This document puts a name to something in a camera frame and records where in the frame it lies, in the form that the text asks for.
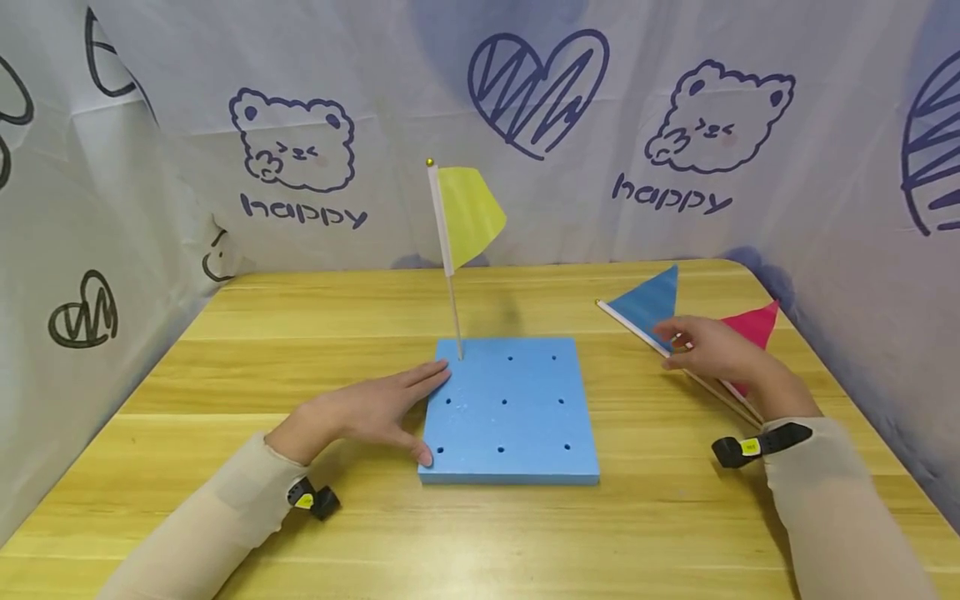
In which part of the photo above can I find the person's left hand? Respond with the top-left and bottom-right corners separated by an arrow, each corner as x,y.
264,360 -> 453,468

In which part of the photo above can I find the person's right hand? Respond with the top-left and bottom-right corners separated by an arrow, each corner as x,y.
652,315 -> 824,422

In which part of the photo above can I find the blue triangular flag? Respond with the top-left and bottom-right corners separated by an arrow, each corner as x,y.
596,265 -> 765,428

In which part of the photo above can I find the blue foam board with holes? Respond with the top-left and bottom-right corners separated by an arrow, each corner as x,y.
417,336 -> 601,487

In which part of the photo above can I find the person's right forearm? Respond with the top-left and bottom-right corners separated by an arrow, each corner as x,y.
761,415 -> 940,600

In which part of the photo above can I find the person's left forearm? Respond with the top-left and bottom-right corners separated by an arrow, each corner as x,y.
96,431 -> 313,600

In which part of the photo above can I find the pink triangular flag on stick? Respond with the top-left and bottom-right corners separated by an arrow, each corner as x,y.
718,300 -> 781,419

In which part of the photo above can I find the black wrist band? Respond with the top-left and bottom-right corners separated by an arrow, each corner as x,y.
710,422 -> 815,470
286,476 -> 342,523

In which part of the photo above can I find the yellow flag on white stick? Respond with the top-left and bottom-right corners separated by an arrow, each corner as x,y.
426,158 -> 508,362

